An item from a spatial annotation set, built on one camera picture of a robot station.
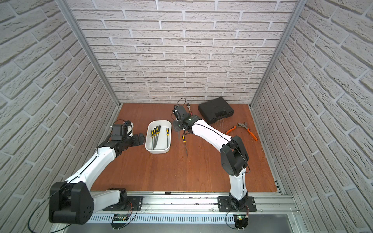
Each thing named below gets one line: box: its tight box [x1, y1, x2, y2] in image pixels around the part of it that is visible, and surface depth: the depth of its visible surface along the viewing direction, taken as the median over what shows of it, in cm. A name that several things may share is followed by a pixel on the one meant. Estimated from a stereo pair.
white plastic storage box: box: [144, 119, 172, 154], surface depth 102 cm
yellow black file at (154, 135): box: [152, 128, 157, 151], surface depth 102 cm
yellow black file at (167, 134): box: [166, 127, 170, 148], surface depth 102 cm
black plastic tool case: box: [198, 97, 235, 125], surface depth 115 cm
